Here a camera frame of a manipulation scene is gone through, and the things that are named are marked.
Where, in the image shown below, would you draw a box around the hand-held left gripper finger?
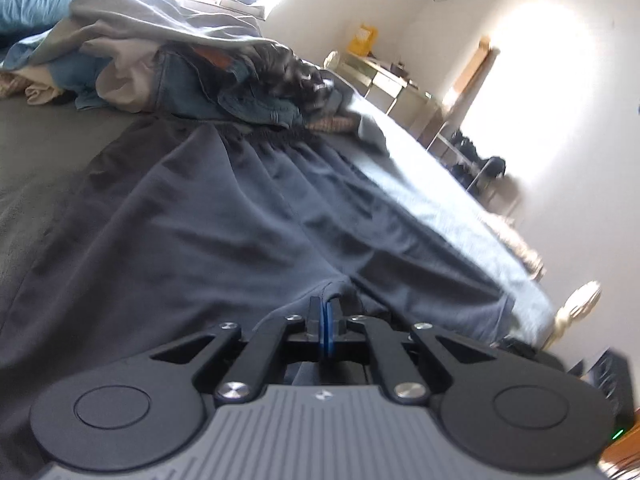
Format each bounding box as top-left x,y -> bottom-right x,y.
326,296 -> 501,405
150,296 -> 327,405

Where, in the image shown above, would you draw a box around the dark grey pants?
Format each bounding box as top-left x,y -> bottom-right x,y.
0,120 -> 516,480

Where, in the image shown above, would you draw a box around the black fuzzy garment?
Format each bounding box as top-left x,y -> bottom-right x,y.
245,42 -> 337,111

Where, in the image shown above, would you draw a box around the pile of mixed clothes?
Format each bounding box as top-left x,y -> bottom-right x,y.
70,0 -> 271,71

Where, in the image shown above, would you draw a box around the bed with grey sheet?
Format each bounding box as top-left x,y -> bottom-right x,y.
0,85 -> 558,480

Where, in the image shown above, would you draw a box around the olive grey garment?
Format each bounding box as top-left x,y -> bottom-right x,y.
345,100 -> 389,156

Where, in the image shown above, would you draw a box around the plaid cloth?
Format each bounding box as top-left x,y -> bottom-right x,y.
305,116 -> 352,134

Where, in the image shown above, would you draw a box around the metal shoe rack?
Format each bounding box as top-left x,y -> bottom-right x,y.
427,130 -> 521,216

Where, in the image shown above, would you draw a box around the pale desk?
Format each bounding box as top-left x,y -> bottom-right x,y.
335,52 -> 446,146

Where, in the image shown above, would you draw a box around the blue jeans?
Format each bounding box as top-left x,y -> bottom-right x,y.
155,42 -> 306,128

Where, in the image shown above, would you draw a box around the yellow box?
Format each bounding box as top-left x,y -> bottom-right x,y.
347,22 -> 379,56

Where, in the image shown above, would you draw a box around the beige garment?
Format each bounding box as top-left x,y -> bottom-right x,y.
95,45 -> 162,113

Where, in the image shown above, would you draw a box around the wooden framed mirror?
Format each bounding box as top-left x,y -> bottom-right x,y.
442,36 -> 501,136

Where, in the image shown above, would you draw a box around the light blue garment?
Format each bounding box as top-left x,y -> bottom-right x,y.
5,35 -> 117,111

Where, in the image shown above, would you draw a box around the blue duvet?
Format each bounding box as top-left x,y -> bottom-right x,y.
0,0 -> 86,36

